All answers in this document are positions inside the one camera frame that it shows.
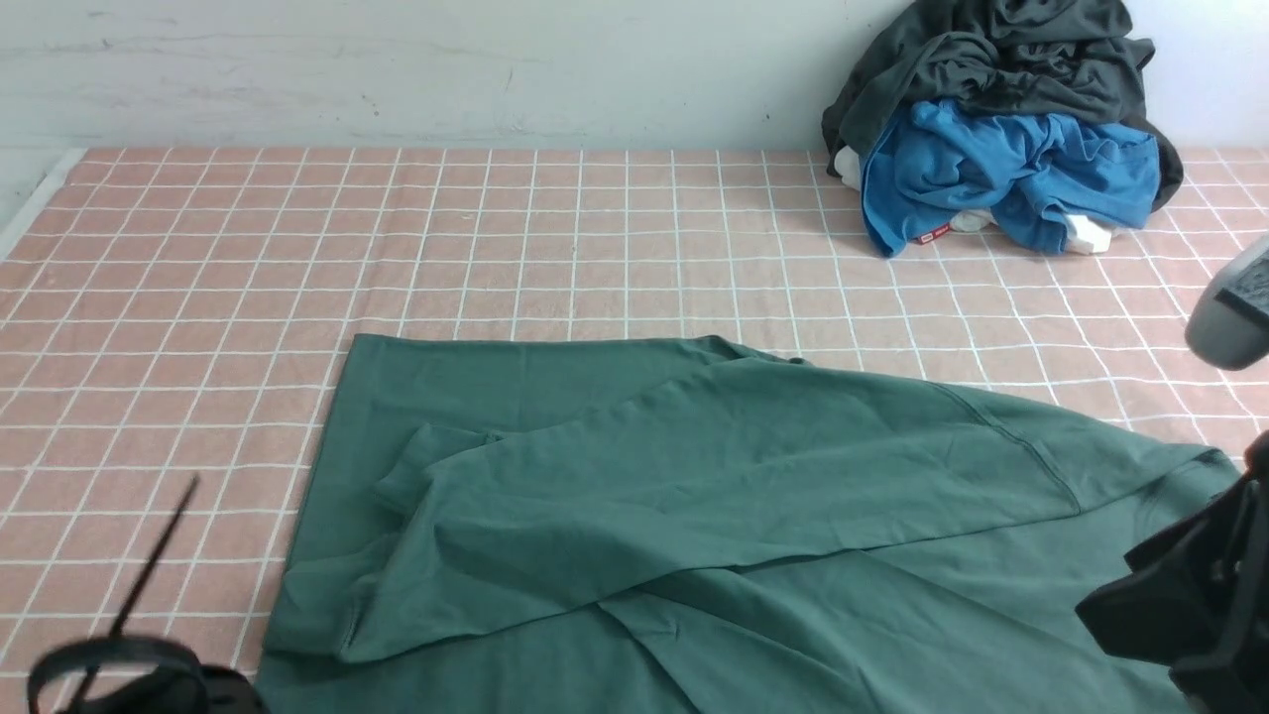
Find dark grey garment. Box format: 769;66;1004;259
821;1;1187;208

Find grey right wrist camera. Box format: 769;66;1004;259
1187;235;1268;372

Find pink checkered tablecloth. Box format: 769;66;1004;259
1;148;1266;713

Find blue garment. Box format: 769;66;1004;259
860;98;1161;257

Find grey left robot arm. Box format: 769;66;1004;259
25;635;269;713

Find green long-sleeve top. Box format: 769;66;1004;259
258;334;1237;713

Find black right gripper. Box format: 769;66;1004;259
1076;434;1268;713

